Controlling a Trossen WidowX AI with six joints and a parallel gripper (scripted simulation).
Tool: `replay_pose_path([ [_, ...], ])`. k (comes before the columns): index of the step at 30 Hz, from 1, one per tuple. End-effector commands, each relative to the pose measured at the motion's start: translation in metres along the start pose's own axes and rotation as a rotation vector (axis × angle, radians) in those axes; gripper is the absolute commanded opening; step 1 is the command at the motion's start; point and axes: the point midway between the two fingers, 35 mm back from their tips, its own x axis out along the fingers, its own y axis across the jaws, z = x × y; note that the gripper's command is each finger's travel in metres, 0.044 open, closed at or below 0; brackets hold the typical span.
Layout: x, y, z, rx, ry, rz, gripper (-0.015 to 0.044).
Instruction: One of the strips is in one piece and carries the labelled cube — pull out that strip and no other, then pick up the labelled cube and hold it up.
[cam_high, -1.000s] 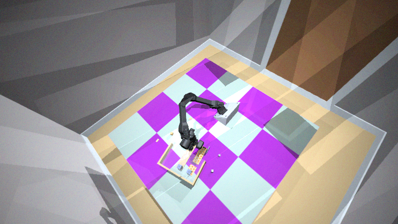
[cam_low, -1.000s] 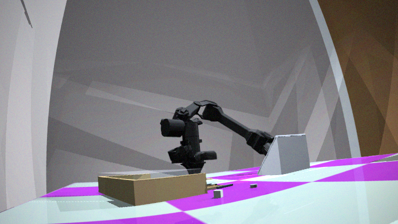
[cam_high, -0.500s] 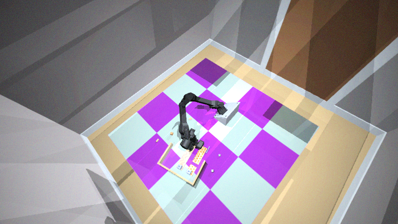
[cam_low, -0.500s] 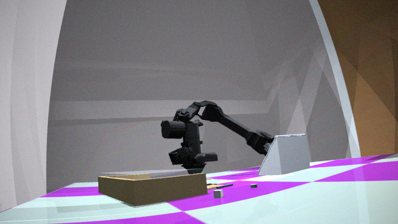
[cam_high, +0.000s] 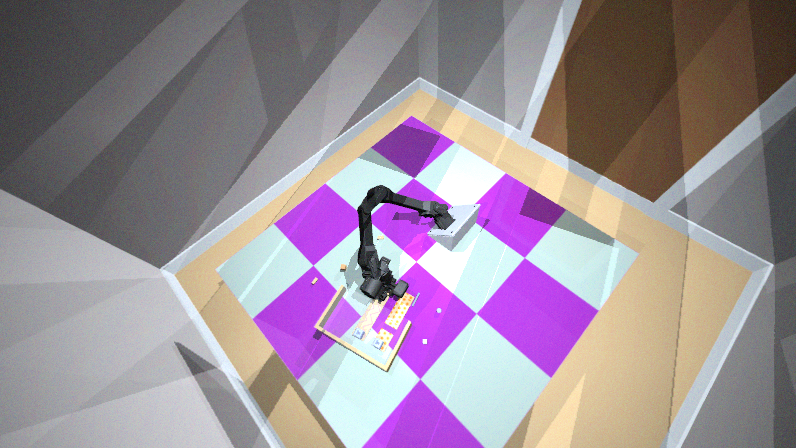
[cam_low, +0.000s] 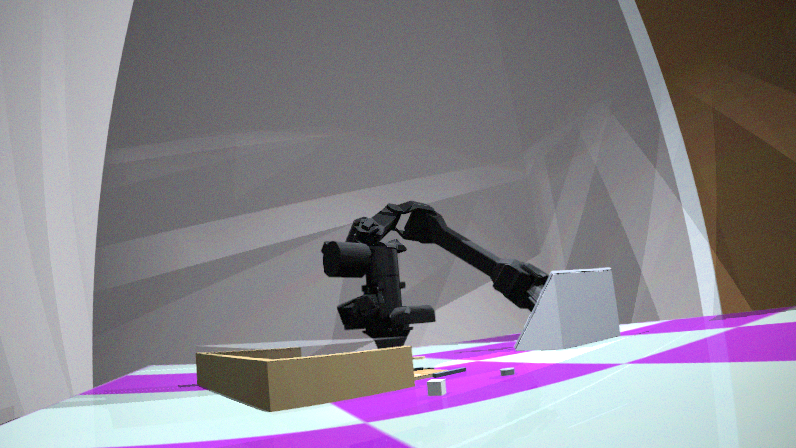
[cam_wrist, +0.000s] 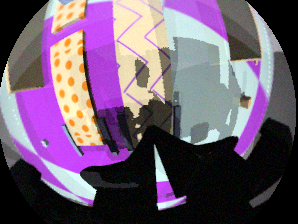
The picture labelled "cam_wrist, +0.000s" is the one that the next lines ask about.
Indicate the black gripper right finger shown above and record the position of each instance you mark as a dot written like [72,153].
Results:
[182,160]

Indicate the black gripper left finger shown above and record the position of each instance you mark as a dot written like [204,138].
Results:
[136,172]

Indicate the cream strip with orange dots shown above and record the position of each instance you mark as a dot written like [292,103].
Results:
[73,90]

